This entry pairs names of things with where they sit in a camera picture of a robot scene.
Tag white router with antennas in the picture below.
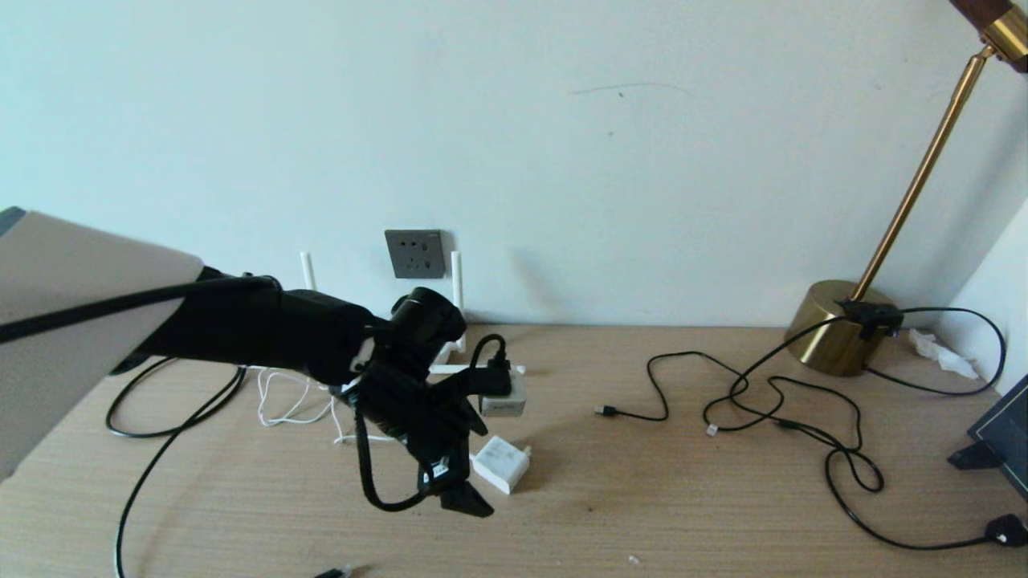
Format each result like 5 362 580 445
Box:
249 251 527 378

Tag brass desk lamp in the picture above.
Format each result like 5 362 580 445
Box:
785 0 1028 377

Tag black clip on lamp base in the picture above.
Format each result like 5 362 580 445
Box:
835 299 902 339

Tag crumpled white tissue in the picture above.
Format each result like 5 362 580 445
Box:
908 328 979 380

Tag dark blue box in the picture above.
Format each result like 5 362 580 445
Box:
946 372 1028 503

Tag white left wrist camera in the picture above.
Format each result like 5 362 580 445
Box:
480 371 528 418

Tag black usb cable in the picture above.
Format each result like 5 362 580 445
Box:
595 351 864 450

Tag grey wall socket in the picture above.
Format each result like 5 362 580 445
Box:
385 230 446 279

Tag black cable with clear plug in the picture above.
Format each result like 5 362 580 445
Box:
703 315 852 438

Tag long black cable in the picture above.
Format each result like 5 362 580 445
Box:
106 357 248 578

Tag black lamp cable with plug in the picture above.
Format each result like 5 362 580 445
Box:
822 307 1028 551

